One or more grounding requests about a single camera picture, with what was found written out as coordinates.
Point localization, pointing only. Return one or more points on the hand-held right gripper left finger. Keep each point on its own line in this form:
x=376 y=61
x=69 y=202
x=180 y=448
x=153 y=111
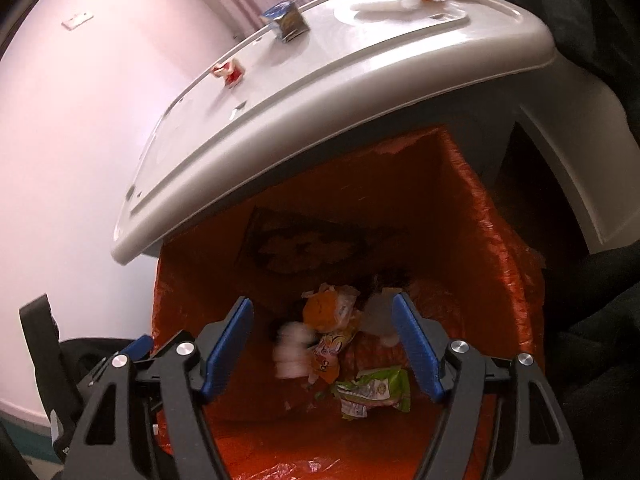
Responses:
x=225 y=350

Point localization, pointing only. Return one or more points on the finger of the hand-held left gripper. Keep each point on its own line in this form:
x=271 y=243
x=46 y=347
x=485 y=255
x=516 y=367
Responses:
x=140 y=346

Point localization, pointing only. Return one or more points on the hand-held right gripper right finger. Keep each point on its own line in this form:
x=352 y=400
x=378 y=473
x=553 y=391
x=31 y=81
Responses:
x=417 y=345

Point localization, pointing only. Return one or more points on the green snack packet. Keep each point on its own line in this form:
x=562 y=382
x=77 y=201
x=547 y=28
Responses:
x=372 y=390

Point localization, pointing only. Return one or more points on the large white tissue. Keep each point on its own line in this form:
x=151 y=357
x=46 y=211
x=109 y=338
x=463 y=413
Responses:
x=292 y=350

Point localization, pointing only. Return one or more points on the yellow orange snack packet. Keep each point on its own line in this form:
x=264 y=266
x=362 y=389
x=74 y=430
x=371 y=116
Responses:
x=330 y=355

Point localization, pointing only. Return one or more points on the orange plastic wrapper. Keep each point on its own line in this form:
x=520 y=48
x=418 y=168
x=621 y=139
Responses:
x=327 y=310

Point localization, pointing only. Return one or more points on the orange trash bag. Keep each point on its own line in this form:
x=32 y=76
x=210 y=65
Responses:
x=450 y=240

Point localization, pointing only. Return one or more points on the dark cloth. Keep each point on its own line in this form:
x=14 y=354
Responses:
x=600 y=340

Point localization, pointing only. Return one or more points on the white plastic table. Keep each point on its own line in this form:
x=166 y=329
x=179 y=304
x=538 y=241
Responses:
x=350 y=85

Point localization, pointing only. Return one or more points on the red white wrapper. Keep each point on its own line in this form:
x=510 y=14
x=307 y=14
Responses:
x=229 y=71

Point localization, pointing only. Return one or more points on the small blue white carton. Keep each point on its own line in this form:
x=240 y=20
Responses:
x=284 y=19

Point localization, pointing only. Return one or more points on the white wall socket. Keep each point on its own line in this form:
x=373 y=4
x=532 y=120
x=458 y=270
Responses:
x=78 y=20

